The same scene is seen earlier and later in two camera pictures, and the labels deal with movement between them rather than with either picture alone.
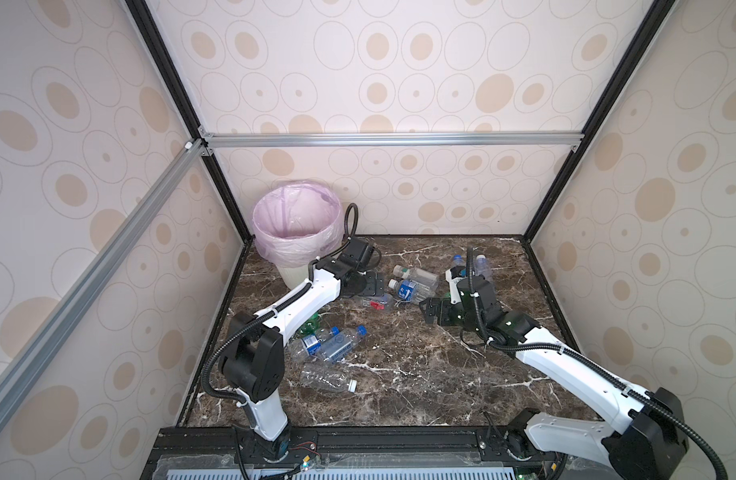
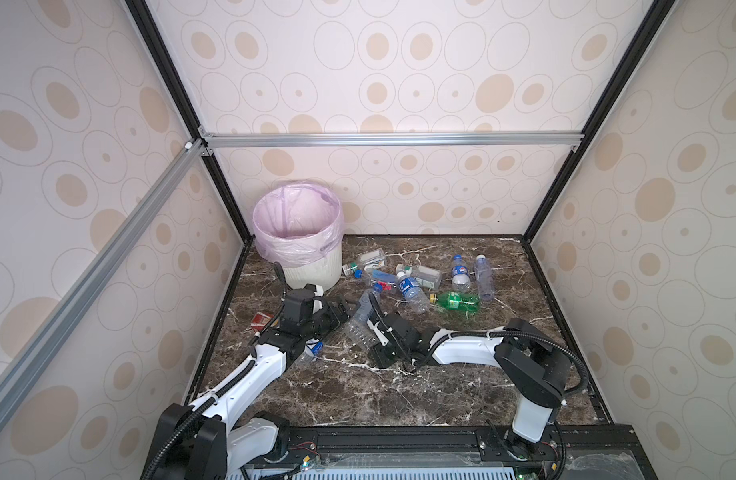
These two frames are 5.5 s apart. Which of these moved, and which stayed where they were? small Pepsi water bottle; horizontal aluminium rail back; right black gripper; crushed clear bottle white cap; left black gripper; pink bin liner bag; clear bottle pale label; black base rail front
Moved: left black gripper; crushed clear bottle white cap; right black gripper
Stayed: small Pepsi water bottle; clear bottle pale label; black base rail front; horizontal aluminium rail back; pink bin liner bag
